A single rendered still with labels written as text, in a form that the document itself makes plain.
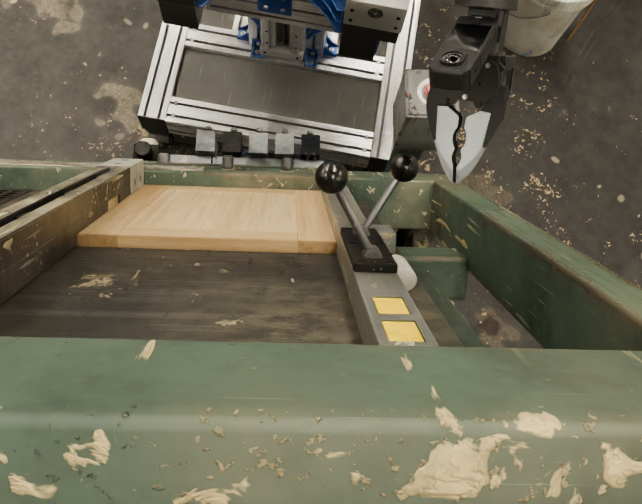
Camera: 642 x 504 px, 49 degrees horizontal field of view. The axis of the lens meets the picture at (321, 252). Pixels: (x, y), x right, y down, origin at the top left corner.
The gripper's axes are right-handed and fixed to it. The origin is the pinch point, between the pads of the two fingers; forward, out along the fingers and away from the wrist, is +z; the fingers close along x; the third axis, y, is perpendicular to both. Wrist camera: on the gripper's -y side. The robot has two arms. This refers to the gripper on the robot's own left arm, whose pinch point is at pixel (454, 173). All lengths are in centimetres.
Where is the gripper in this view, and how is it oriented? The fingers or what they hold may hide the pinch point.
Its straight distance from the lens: 85.2
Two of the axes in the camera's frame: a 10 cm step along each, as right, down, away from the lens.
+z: -0.9, 9.4, 3.3
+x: -9.0, -2.2, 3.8
